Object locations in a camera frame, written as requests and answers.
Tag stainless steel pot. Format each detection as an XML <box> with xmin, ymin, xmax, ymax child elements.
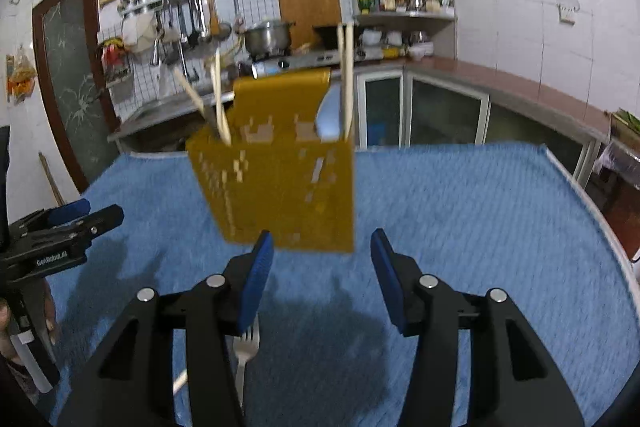
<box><xmin>242</xmin><ymin>20</ymin><xmax>297</xmax><ymax>58</ymax></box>

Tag gas stove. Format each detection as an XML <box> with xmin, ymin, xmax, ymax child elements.
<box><xmin>249</xmin><ymin>48</ymin><xmax>370</xmax><ymax>78</ymax></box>

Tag yellow perforated utensil holder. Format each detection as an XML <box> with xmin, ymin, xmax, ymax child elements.
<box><xmin>186</xmin><ymin>68</ymin><xmax>357</xmax><ymax>254</ymax></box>

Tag light blue spoon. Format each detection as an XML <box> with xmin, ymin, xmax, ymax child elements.
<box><xmin>313</xmin><ymin>93</ymin><xmax>347</xmax><ymax>144</ymax></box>

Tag black wok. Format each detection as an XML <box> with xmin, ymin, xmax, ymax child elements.
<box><xmin>312</xmin><ymin>24</ymin><xmax>352</xmax><ymax>48</ymax></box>

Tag row of hanging kitchen utensils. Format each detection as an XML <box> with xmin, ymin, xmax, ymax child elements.
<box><xmin>159</xmin><ymin>0</ymin><xmax>234</xmax><ymax>54</ymax></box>

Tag steel sink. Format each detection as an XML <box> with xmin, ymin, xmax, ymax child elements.
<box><xmin>121</xmin><ymin>98</ymin><xmax>212</xmax><ymax>134</ymax></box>

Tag yellow and red hanging items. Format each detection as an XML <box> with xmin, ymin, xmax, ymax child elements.
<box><xmin>99</xmin><ymin>37</ymin><xmax>127</xmax><ymax>64</ymax></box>

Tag glass door cabinet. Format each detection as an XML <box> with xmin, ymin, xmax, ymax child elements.
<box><xmin>355</xmin><ymin>67</ymin><xmax>492</xmax><ymax>151</ymax></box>

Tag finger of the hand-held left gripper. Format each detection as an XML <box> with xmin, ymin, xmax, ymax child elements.
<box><xmin>46</xmin><ymin>198</ymin><xmax>92</xmax><ymax>226</ymax></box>
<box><xmin>74</xmin><ymin>204</ymin><xmax>125</xmax><ymax>239</ymax></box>

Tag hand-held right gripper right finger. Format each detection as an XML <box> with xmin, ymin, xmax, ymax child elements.
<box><xmin>370</xmin><ymin>228</ymin><xmax>586</xmax><ymax>427</ymax></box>

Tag hanging plastic bag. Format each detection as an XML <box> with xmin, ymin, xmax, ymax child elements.
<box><xmin>5</xmin><ymin>48</ymin><xmax>37</xmax><ymax>106</ymax></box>

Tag wooden cutting board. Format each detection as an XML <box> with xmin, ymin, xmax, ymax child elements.
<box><xmin>274</xmin><ymin>0</ymin><xmax>344</xmax><ymax>48</ymax></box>

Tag brown frosted glass door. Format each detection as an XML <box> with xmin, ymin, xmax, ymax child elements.
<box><xmin>32</xmin><ymin>0</ymin><xmax>122</xmax><ymax>196</ymax></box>

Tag stainless steel fork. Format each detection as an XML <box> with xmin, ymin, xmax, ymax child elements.
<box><xmin>232</xmin><ymin>318</ymin><xmax>262</xmax><ymax>414</ymax></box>

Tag grey corner shelf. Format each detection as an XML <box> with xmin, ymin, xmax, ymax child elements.
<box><xmin>348</xmin><ymin>0</ymin><xmax>459</xmax><ymax>61</ymax></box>

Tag green vegetables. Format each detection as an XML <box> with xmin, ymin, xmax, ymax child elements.
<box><xmin>611</xmin><ymin>108</ymin><xmax>640</xmax><ymax>134</ymax></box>

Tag chrome faucet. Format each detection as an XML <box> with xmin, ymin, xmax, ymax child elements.
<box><xmin>149</xmin><ymin>34</ymin><xmax>192</xmax><ymax>84</ymax></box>

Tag blue fuzzy table mat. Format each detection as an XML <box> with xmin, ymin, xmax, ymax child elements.
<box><xmin>37</xmin><ymin>142</ymin><xmax>631</xmax><ymax>427</ymax></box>

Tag wire wall basket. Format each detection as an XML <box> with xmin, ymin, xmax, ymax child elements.
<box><xmin>104</xmin><ymin>57</ymin><xmax>134</xmax><ymax>88</ymax></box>

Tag white hanging cloth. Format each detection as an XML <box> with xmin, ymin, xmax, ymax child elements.
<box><xmin>121</xmin><ymin>13</ymin><xmax>162</xmax><ymax>54</ymax></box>

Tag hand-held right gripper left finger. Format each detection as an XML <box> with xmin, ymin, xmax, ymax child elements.
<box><xmin>57</xmin><ymin>229</ymin><xmax>275</xmax><ymax>427</ymax></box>

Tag person's left hand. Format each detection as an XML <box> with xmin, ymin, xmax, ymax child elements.
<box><xmin>0</xmin><ymin>282</ymin><xmax>61</xmax><ymax>363</ymax></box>

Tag kitchen counter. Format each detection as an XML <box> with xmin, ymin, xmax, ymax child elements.
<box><xmin>106</xmin><ymin>56</ymin><xmax>612</xmax><ymax>148</ymax></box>

